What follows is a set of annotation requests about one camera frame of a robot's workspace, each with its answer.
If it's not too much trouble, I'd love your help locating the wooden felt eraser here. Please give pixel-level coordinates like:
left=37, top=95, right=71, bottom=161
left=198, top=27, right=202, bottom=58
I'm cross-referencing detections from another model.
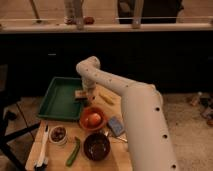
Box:
left=74, top=90, right=87, bottom=100

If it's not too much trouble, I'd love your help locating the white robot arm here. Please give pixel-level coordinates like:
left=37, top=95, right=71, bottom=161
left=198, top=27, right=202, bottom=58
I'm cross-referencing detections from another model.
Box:
left=76, top=56, right=180, bottom=171

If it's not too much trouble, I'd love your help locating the green plastic tray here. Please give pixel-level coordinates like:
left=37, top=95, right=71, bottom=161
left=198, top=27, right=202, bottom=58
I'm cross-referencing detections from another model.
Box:
left=38, top=77, right=83, bottom=121

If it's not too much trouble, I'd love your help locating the yellow banana toy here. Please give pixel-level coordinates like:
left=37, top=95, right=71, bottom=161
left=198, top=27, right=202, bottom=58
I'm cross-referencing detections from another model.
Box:
left=99, top=93, right=115, bottom=105

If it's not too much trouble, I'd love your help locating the orange bowl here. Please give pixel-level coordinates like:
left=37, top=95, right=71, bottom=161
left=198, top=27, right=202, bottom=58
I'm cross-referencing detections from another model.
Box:
left=79, top=107, right=107, bottom=132

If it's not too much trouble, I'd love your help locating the orange fruit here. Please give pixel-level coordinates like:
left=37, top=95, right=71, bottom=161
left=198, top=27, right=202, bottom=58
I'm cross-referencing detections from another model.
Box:
left=88, top=113, right=101, bottom=126

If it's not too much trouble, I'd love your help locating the blue sponge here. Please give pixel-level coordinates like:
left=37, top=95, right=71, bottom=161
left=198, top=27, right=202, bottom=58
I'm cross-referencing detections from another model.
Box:
left=107, top=116, right=125, bottom=137

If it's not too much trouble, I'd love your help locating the dark red bowl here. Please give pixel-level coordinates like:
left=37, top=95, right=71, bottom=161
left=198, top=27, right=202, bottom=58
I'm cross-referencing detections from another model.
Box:
left=83, top=133, right=111, bottom=161

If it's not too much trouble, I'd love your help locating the white cup with contents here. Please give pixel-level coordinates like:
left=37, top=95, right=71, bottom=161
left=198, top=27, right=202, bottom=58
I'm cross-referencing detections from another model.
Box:
left=49, top=126, right=67, bottom=146

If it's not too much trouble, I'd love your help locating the green cucumber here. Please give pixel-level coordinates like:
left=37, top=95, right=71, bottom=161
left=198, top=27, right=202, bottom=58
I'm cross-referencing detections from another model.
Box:
left=65, top=137, right=81, bottom=167

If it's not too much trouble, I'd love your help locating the white dish brush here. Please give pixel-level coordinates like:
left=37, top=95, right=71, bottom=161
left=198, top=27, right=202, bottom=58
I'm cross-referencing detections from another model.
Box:
left=34, top=125, right=49, bottom=171

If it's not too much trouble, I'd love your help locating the red object on ledge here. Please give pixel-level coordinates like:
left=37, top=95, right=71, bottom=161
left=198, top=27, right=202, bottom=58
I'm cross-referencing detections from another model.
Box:
left=84, top=17, right=94, bottom=25

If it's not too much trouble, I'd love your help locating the black office chair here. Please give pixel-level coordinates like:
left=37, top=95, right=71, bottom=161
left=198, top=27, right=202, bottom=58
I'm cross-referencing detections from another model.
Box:
left=0, top=64, right=40, bottom=171

